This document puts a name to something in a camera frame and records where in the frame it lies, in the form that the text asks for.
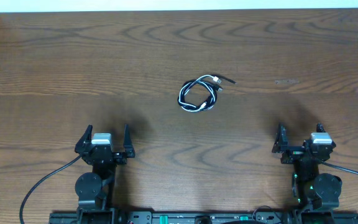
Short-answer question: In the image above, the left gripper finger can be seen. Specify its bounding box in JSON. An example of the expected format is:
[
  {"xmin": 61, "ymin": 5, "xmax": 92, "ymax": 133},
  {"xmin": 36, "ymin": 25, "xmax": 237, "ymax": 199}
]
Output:
[
  {"xmin": 123, "ymin": 124, "xmax": 135, "ymax": 157},
  {"xmin": 75, "ymin": 124, "xmax": 93, "ymax": 151}
]

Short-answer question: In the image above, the white usb cable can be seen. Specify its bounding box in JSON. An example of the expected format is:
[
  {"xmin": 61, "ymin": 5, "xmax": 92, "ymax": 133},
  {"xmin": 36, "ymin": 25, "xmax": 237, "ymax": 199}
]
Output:
[{"xmin": 179, "ymin": 74, "xmax": 223, "ymax": 113}]

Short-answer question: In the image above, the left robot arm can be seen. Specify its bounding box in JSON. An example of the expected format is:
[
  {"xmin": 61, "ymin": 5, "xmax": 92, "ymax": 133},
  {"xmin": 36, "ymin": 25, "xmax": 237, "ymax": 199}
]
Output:
[{"xmin": 75, "ymin": 125, "xmax": 135, "ymax": 223}]

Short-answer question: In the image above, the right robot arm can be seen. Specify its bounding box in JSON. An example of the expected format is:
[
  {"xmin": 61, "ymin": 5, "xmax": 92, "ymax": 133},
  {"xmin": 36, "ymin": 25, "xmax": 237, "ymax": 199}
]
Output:
[{"xmin": 272, "ymin": 123, "xmax": 342, "ymax": 223}]

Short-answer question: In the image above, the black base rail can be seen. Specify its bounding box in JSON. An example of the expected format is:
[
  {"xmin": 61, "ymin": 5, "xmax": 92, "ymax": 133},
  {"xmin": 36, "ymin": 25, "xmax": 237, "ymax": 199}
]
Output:
[{"xmin": 48, "ymin": 210, "xmax": 358, "ymax": 224}]

